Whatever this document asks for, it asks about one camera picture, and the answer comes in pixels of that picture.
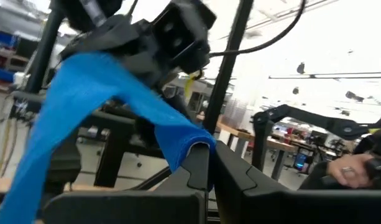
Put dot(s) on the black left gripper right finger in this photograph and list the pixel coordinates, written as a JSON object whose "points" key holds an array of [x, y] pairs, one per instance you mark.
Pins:
{"points": [[255, 205]]}

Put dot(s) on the wooden workbench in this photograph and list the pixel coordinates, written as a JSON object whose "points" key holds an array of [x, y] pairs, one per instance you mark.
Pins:
{"points": [[271, 143]]}

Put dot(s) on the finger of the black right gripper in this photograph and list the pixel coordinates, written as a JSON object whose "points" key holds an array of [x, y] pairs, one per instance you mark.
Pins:
{"points": [[156, 74]]}

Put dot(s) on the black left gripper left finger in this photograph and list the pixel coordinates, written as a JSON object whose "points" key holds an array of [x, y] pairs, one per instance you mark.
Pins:
{"points": [[177, 205]]}

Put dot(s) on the person's hand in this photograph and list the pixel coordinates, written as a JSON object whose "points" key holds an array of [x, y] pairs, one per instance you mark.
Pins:
{"points": [[348, 171]]}

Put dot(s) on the person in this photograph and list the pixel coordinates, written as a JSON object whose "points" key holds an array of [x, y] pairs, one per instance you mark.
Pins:
{"points": [[314, 177]]}

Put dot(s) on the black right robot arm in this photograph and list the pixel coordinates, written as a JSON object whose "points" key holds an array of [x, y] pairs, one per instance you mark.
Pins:
{"points": [[84, 12]]}

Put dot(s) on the yellow tag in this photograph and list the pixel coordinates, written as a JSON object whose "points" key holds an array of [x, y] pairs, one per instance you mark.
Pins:
{"points": [[188, 87]]}

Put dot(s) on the blue elastic bandage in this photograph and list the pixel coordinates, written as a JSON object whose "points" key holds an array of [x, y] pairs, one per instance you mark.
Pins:
{"points": [[78, 93]]}

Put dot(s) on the long ceiling light bar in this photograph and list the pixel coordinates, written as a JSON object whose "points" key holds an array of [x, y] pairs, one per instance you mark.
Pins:
{"points": [[333, 75]]}

